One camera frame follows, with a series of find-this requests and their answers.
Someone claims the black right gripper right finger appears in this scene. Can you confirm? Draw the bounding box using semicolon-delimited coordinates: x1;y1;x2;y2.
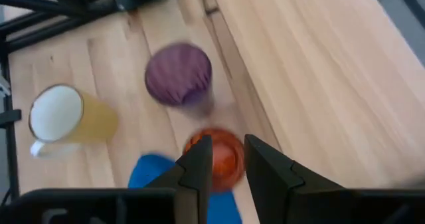
244;134;345;224

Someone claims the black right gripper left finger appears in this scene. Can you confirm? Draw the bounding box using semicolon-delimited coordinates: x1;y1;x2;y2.
145;134;214;224

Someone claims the orange faceted plastic cup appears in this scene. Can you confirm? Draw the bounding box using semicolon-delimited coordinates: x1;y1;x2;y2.
182;127;247;193

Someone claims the purple faceted plastic cup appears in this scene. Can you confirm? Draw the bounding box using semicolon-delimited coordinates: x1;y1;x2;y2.
144;41;215;118

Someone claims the yellow mug with white inside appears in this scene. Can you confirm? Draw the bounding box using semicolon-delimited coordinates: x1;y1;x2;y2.
28;83;120;159

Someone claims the blue microfibre cloth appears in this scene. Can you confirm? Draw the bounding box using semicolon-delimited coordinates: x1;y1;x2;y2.
127;153;243;224

